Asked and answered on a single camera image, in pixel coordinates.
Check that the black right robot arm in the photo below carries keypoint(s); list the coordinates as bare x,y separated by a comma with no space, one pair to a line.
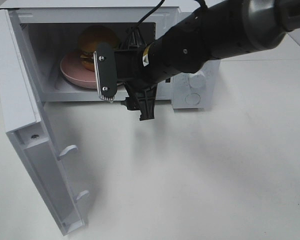
228,29

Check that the round white door-release button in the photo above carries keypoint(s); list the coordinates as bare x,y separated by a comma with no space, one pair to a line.
193,99

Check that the burger with lettuce and cheese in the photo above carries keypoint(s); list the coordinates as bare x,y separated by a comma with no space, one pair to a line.
89,40

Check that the pink round plate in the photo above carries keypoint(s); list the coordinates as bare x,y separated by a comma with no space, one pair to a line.
79,71

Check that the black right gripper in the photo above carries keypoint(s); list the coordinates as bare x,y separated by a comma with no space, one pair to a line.
153,67

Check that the lower white microwave knob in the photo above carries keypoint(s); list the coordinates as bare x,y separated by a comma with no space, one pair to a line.
197,80

